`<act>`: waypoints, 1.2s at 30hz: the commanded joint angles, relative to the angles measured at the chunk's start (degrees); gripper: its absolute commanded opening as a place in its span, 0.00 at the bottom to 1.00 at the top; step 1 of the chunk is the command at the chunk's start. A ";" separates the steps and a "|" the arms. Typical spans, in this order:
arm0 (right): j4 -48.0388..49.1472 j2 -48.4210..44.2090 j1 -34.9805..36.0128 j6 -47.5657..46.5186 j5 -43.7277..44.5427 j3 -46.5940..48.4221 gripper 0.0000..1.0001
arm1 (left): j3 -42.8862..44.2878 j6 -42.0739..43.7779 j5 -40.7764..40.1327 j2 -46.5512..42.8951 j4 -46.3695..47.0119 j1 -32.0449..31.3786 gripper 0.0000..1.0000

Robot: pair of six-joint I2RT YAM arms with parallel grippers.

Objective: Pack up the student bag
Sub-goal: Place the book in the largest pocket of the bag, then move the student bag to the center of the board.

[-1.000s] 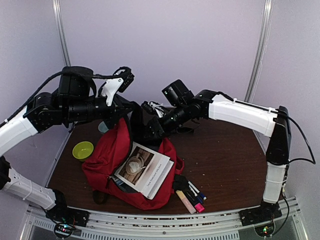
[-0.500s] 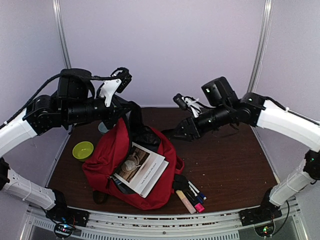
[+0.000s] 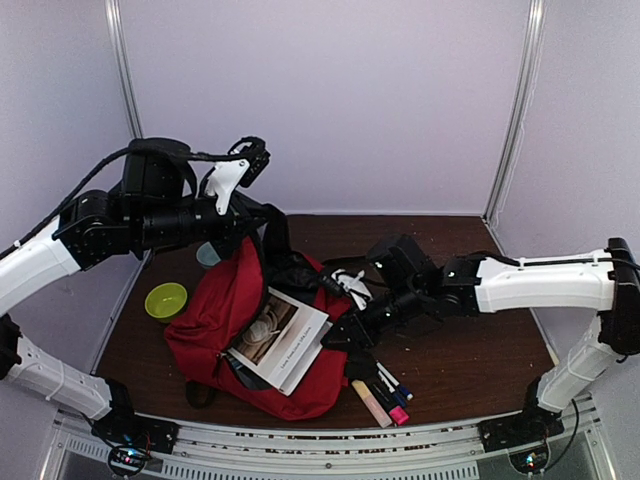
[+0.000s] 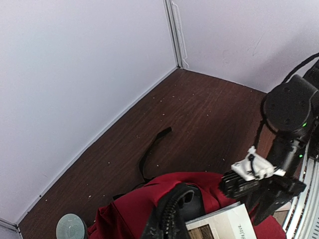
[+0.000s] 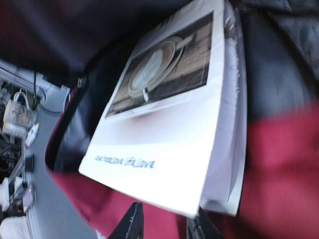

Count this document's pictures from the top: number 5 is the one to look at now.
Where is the white papers sheet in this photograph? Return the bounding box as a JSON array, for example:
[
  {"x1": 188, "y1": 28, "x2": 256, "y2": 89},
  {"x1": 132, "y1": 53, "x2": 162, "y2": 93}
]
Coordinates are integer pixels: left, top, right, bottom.
[{"x1": 78, "y1": 0, "x2": 247, "y2": 217}]

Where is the white patterned mug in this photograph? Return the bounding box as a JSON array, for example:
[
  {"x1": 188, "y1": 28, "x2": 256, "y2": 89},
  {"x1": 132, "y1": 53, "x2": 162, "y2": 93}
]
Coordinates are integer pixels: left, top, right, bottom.
[{"x1": 3, "y1": 92, "x2": 37, "y2": 128}]

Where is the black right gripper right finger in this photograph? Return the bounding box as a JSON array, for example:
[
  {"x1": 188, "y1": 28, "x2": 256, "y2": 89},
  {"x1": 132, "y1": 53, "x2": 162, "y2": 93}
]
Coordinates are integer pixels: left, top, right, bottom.
[{"x1": 186, "y1": 208, "x2": 224, "y2": 239}]

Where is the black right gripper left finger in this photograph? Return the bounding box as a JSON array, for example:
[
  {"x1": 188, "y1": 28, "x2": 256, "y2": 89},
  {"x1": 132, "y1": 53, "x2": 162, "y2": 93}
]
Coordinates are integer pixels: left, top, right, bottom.
[{"x1": 109, "y1": 202, "x2": 144, "y2": 239}]

